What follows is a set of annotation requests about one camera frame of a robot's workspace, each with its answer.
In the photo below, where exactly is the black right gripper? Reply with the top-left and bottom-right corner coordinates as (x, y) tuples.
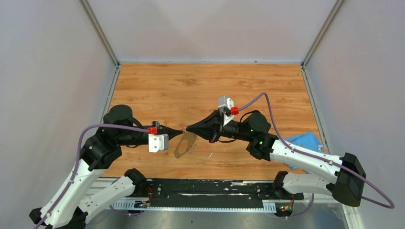
(186, 110), (253, 144)

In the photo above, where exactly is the metal key organizer plate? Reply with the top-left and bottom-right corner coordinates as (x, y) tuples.
(174, 132), (198, 159)

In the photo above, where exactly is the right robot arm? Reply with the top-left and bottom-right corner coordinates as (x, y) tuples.
(186, 110), (366, 207)

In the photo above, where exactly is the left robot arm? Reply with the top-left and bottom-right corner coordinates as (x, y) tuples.
(29, 104), (181, 229)

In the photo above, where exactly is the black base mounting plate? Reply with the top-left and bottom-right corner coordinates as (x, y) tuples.
(128, 178), (304, 209)

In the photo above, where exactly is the blue cloth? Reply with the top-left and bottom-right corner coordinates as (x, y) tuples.
(284, 132), (329, 154)

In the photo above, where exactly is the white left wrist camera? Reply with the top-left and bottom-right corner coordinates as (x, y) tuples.
(148, 134), (169, 153)

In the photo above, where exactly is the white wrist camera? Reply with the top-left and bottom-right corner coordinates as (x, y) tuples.
(148, 134), (169, 153)
(218, 95), (234, 126)

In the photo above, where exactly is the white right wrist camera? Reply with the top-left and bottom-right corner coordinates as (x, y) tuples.
(218, 95), (234, 126)

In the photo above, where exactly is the aluminium rail base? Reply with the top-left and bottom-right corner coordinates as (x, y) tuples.
(57, 177), (364, 229)

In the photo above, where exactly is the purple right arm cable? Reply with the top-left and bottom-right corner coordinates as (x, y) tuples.
(231, 92), (395, 219)

